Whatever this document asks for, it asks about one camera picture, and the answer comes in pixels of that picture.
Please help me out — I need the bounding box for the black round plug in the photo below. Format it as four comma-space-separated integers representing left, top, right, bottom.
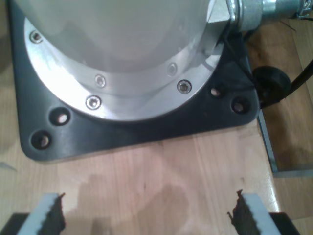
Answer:
252, 65, 292, 109

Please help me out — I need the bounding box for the black mounting plate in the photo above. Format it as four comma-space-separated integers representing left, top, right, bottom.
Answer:
6, 0, 260, 163

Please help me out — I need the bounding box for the grey metal frame bar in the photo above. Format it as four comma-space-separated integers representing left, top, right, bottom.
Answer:
256, 114, 313, 179

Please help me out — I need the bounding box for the thick black cable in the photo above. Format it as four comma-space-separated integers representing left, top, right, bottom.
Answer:
281, 57, 313, 100

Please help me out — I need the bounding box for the thin black wire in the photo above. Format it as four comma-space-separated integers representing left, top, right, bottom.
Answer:
220, 29, 256, 88

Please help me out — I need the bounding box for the silver metal cable connector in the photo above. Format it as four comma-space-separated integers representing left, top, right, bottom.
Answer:
226, 0, 313, 33

